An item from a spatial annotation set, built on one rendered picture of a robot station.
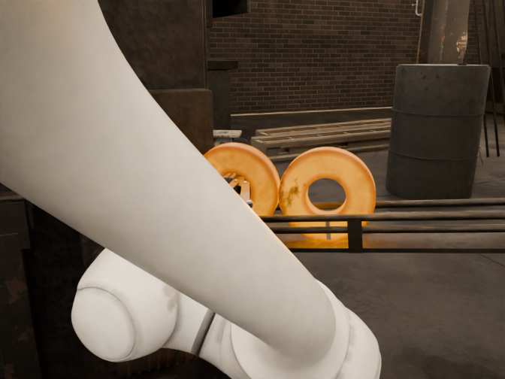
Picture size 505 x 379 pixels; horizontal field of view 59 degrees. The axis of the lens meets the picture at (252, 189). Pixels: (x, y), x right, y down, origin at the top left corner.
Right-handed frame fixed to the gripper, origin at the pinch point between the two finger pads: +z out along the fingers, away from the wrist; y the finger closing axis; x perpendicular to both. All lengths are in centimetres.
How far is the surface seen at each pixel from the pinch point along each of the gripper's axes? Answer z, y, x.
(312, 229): -3.7, 13.8, -6.4
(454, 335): 73, 57, -78
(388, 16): 798, 57, 45
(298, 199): -1.5, 11.2, -2.2
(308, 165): -1.2, 12.6, 3.5
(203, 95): 18.6, -11.5, 11.5
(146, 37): 18.1, -22.7, 22.9
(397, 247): -3.7, 27.1, -8.2
